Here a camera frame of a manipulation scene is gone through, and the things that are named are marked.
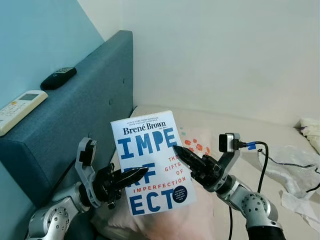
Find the white air conditioner remote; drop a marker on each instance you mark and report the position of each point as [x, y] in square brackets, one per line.
[20, 110]

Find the black remote control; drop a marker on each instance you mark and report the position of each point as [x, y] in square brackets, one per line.
[57, 79]

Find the pink pillow orange dots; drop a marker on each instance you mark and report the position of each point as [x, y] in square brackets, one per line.
[165, 225]

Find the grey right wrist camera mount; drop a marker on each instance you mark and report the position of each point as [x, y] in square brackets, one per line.
[232, 165]

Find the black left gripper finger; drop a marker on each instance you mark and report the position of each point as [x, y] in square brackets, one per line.
[127, 179]

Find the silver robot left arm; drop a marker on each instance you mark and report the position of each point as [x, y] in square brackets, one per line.
[52, 220]

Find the blue fabric headboard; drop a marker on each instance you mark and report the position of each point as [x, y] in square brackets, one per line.
[75, 120]

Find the white crumpled tissue paper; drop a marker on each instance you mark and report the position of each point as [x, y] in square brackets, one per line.
[300, 207]

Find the clear plastic bag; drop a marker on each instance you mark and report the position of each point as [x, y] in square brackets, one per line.
[287, 172]

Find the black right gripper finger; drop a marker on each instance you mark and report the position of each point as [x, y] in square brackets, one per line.
[190, 159]

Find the white book blue letters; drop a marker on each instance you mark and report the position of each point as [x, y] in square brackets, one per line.
[150, 150]

